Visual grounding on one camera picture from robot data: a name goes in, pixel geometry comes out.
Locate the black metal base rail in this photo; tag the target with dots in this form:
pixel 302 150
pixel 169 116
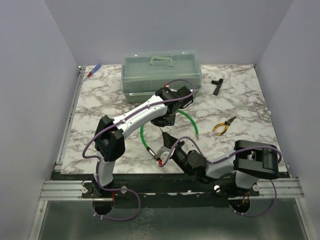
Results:
pixel 174 190

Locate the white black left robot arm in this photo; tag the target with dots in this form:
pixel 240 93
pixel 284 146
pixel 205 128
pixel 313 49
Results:
pixel 160 110

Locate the blue red screwdriver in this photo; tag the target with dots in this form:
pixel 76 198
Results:
pixel 95 69

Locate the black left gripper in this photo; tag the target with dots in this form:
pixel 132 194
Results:
pixel 169 121

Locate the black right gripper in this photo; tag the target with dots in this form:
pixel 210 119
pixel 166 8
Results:
pixel 168 141

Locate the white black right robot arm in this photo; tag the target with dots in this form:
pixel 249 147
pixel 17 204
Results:
pixel 248 162

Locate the green cable lock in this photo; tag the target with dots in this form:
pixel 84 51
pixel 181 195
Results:
pixel 151 152

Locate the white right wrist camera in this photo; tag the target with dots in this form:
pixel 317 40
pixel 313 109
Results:
pixel 163 155

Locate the black T-handle tool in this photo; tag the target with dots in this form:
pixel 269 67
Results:
pixel 218 84

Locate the left side aluminium rail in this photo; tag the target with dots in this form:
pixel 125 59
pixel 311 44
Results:
pixel 70 117

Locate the aluminium extrusion rail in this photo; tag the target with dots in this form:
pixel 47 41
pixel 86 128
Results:
pixel 71 190

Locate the translucent green plastic toolbox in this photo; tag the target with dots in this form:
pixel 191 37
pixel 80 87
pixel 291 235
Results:
pixel 142 74

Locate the yellow handled needle-nose pliers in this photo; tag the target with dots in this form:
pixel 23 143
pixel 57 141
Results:
pixel 225 126

